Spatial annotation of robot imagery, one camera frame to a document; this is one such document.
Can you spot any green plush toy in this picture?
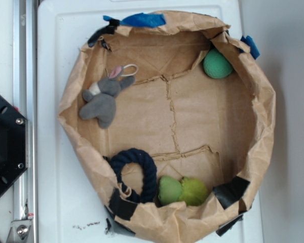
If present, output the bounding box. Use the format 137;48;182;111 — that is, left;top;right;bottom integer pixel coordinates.
158;176;209;206

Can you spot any brown paper bag basket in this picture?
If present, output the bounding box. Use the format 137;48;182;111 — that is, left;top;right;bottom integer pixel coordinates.
58;11;276;242

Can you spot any navy rope ring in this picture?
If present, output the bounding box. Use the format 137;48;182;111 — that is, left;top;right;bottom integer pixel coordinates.
108;148;158;204

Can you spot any aluminium rail frame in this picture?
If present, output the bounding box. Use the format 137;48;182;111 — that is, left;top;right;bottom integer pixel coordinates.
7;1;40;242

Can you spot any grey plush bunny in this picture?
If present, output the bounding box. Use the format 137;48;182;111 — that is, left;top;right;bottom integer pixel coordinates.
79;64;139;129

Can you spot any green dimpled ball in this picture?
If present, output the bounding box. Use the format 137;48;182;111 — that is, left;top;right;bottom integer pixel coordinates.
203;49;233;79

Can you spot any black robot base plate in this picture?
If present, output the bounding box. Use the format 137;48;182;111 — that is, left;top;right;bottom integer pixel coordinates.
0;95;27;197

